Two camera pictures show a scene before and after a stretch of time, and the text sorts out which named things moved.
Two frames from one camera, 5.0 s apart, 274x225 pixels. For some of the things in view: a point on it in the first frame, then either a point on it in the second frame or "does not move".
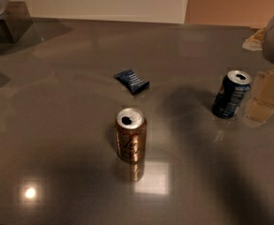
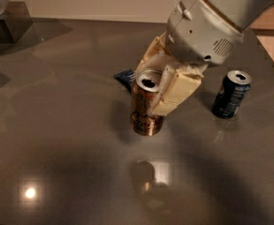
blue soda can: x=231 y=95 does not move
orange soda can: x=131 y=134 -> x=144 y=91
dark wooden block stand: x=8 y=27 does not move
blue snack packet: x=132 y=81 does not move
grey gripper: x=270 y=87 -> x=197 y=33
